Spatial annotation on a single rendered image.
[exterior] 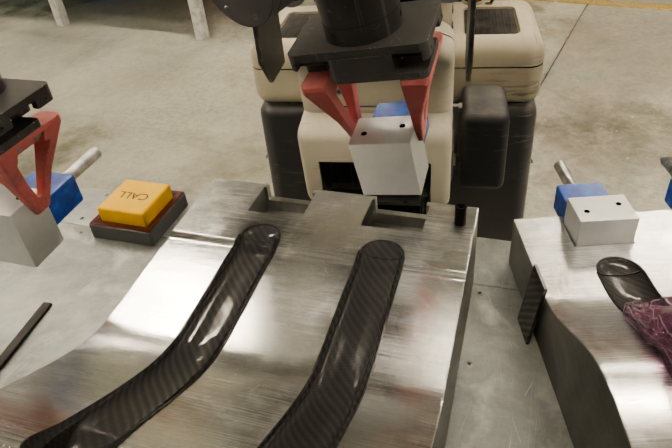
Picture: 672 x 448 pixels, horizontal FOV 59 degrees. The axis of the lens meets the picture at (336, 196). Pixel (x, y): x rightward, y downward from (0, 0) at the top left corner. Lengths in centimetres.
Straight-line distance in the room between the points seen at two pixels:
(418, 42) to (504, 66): 72
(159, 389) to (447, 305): 21
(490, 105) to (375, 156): 56
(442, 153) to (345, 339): 46
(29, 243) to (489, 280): 41
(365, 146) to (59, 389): 27
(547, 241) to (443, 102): 35
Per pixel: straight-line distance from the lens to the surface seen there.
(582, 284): 53
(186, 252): 53
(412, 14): 44
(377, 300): 46
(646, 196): 221
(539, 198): 211
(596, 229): 56
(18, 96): 49
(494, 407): 51
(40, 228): 54
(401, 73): 42
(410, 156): 46
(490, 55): 111
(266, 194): 59
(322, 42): 44
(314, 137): 86
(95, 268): 69
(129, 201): 71
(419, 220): 55
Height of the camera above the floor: 121
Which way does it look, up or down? 35 degrees down
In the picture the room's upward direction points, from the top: 6 degrees counter-clockwise
